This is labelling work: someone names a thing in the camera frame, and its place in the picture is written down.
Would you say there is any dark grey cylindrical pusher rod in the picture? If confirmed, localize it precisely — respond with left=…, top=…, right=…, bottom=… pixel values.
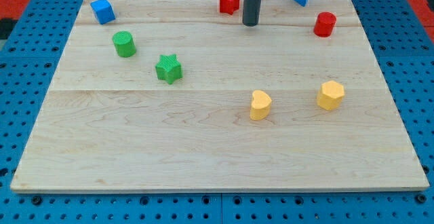
left=242, top=0, right=262, bottom=26

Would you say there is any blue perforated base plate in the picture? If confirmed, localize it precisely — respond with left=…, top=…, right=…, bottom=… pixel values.
left=1, top=0, right=433, bottom=223

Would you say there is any light wooden board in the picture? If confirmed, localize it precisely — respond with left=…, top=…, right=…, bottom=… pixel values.
left=10, top=0, right=429, bottom=193

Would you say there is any blue cube block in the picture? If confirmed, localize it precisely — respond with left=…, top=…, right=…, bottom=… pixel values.
left=90, top=0, right=115, bottom=24

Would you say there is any green star block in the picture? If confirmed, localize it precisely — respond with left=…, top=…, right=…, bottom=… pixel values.
left=155, top=54, right=183, bottom=84

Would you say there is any red star block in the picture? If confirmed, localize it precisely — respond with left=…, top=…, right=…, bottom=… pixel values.
left=219, top=0, right=240, bottom=15

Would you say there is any green cylinder block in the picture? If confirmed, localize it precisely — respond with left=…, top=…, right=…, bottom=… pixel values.
left=112, top=31, right=136, bottom=58

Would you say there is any yellow hexagon block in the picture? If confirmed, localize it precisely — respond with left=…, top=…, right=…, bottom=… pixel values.
left=316, top=80, right=345, bottom=111

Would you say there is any red cylinder block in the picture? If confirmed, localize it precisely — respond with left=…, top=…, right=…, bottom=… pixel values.
left=313, top=12, right=337, bottom=37

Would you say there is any yellow heart block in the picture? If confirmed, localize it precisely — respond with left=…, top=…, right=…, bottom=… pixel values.
left=250, top=90, right=272, bottom=121

